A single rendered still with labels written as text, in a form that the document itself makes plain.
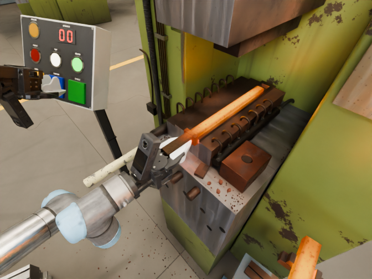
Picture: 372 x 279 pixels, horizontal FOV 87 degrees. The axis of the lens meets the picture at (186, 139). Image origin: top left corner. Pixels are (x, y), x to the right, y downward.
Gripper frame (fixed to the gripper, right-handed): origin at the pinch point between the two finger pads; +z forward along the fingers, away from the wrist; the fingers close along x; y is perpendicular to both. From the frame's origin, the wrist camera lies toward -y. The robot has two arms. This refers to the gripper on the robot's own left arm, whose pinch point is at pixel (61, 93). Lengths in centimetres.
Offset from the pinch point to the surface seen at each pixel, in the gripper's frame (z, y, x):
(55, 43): 6.4, 15.2, 10.0
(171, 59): 18.2, 17.6, -29.5
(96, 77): 7.8, 6.8, -7.0
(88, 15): 325, 90, 308
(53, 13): 279, 77, 349
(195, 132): 3.1, -1.4, -47.2
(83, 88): 5.7, 2.1, -3.4
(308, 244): -12, -13, -78
